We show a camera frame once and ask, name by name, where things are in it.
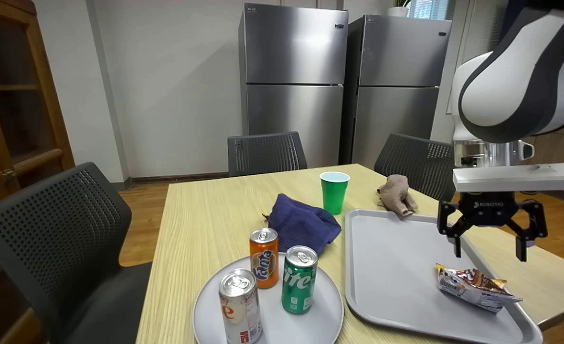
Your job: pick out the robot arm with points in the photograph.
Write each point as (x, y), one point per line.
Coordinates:
(511, 81)

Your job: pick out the green plastic cup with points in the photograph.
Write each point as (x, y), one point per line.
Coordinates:
(334, 192)

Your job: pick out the dark grey perforated chair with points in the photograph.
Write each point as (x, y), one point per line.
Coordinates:
(62, 258)
(418, 165)
(266, 154)

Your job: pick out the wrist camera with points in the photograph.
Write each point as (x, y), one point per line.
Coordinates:
(518, 177)

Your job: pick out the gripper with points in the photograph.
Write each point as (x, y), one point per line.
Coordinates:
(489, 209)

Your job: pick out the round grey plate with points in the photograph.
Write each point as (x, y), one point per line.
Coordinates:
(282, 325)

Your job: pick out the crumpled snack packet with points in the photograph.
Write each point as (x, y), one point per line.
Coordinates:
(473, 287)

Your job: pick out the potted plant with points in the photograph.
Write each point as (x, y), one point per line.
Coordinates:
(399, 6)

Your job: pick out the orange soda can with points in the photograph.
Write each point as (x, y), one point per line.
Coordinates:
(264, 258)

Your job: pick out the green soda can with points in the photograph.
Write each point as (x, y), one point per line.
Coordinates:
(299, 279)

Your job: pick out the grey plastic tray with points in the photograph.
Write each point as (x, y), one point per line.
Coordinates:
(406, 272)

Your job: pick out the row of steel refrigerators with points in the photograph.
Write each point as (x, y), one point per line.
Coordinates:
(320, 86)

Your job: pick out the silver soda can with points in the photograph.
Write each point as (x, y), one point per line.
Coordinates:
(240, 308)

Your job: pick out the wooden cabinet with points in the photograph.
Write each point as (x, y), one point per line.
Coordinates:
(12, 124)

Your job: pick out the beige cloth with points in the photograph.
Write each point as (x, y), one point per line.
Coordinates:
(396, 195)

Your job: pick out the blue cloth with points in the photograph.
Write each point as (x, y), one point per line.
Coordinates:
(303, 225)

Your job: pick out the window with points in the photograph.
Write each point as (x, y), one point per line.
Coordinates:
(427, 8)

